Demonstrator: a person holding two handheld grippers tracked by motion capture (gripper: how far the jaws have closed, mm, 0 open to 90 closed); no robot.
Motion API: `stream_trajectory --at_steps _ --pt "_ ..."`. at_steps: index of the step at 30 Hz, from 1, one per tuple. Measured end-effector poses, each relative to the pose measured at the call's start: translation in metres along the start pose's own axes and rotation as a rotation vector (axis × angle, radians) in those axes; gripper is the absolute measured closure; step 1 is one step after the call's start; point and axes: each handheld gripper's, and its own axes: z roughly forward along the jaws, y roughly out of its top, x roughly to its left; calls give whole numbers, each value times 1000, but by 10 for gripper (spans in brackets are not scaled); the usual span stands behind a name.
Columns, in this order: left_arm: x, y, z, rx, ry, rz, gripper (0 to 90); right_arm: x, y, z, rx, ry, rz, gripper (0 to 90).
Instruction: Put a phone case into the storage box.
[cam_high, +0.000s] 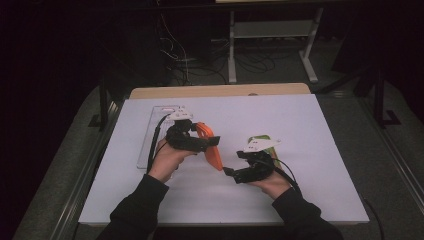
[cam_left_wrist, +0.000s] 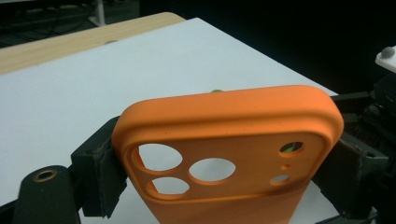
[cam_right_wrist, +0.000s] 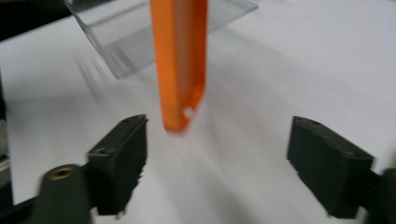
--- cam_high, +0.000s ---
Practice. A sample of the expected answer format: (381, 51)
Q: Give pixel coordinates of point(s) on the orange phone case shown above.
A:
(215, 156)

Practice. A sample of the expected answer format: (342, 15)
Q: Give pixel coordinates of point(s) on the black metal stand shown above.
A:
(104, 100)
(380, 96)

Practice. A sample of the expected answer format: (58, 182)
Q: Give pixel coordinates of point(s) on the clear plastic tray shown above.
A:
(146, 146)

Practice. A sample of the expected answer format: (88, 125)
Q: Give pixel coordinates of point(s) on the green cartoon phone case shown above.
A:
(263, 137)

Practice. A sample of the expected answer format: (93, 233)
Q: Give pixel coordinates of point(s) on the person's right hand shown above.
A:
(276, 186)

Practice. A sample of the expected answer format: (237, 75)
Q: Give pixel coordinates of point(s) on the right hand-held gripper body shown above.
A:
(256, 170)

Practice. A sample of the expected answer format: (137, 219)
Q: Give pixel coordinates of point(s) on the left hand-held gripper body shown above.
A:
(183, 140)

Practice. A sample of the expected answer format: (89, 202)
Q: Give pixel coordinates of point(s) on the grey metal rail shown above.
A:
(396, 163)
(83, 186)

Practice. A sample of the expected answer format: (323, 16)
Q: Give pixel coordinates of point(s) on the white metal desk frame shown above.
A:
(273, 29)

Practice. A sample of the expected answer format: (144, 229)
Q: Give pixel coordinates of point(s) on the person's left hand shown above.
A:
(165, 161)

